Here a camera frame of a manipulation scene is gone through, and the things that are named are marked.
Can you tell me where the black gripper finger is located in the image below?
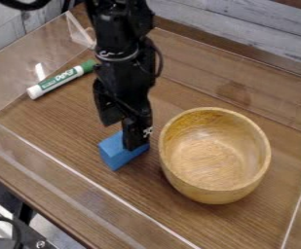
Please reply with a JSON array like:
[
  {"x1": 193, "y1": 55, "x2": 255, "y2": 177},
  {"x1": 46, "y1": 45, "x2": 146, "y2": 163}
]
[
  {"x1": 93, "y1": 85, "x2": 125, "y2": 126},
  {"x1": 122, "y1": 115, "x2": 153, "y2": 151}
]

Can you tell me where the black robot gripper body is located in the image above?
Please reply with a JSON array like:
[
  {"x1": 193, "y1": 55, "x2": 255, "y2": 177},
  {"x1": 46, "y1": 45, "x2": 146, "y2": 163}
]
[{"x1": 94, "y1": 59, "x2": 154, "y2": 118}]

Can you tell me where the blue foam block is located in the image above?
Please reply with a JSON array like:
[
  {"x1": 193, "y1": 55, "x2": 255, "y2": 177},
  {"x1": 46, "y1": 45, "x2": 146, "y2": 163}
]
[{"x1": 98, "y1": 131, "x2": 150, "y2": 171}]

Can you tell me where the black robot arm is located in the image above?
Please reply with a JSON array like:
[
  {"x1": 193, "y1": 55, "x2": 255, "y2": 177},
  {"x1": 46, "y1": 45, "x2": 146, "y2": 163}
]
[{"x1": 85, "y1": 0, "x2": 164, "y2": 151}]

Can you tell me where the light wooden bowl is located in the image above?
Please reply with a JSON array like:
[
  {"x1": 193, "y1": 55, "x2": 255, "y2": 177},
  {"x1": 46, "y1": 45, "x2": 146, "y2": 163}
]
[{"x1": 158, "y1": 107, "x2": 273, "y2": 204}]

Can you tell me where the green white dry-erase marker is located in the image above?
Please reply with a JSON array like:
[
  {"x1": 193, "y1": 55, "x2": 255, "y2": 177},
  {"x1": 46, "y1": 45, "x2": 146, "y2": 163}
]
[{"x1": 26, "y1": 59, "x2": 97, "y2": 99}]

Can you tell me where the black metal stand base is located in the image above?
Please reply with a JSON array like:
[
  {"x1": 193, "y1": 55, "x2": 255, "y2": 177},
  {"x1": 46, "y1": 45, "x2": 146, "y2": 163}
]
[{"x1": 13, "y1": 220, "x2": 58, "y2": 249}]

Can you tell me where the clear acrylic corner bracket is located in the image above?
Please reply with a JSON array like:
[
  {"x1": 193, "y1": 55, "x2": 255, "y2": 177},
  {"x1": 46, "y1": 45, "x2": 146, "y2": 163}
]
[{"x1": 66, "y1": 12, "x2": 97, "y2": 50}]

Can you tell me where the clear acrylic front wall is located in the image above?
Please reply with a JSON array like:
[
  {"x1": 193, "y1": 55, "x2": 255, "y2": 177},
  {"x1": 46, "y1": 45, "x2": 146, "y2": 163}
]
[{"x1": 0, "y1": 125, "x2": 200, "y2": 249}]

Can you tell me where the black cable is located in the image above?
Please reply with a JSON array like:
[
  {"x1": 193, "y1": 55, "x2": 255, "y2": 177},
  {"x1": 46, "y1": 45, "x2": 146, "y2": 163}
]
[{"x1": 0, "y1": 215, "x2": 22, "y2": 249}]

